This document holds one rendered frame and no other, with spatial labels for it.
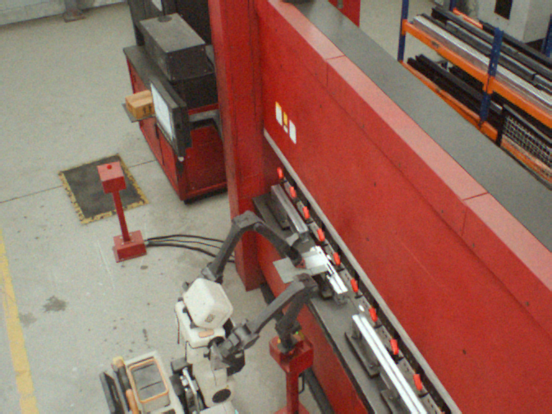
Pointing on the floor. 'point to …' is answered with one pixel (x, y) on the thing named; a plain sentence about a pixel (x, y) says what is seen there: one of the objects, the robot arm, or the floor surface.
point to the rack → (477, 79)
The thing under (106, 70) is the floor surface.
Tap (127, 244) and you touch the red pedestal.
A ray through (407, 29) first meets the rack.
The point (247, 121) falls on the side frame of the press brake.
